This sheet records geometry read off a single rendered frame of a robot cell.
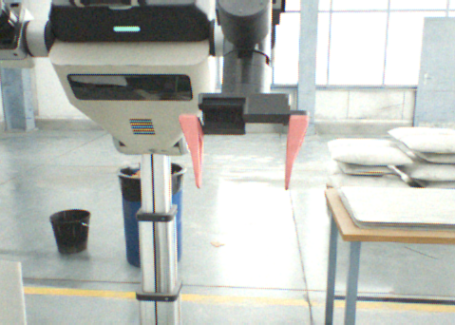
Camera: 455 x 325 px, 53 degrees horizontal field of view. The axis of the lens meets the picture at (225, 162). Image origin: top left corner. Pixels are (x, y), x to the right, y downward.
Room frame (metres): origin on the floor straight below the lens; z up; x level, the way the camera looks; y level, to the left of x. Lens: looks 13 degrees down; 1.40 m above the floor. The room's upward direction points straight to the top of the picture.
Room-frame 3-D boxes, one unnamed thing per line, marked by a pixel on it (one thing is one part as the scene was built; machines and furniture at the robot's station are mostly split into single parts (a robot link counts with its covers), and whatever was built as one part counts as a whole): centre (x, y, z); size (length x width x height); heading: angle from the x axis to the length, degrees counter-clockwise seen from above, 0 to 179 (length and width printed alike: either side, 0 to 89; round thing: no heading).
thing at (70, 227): (3.22, 1.15, 0.13); 0.30 x 0.30 x 0.26
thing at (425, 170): (3.86, -1.86, 0.45); 0.66 x 0.42 x 0.13; 90
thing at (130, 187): (3.07, 0.51, 0.32); 0.51 x 0.48 x 0.65; 175
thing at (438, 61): (8.35, -3.96, 1.05); 1.00 x 0.10 x 2.10; 85
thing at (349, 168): (4.14, -1.25, 0.44); 0.66 x 0.43 x 0.13; 175
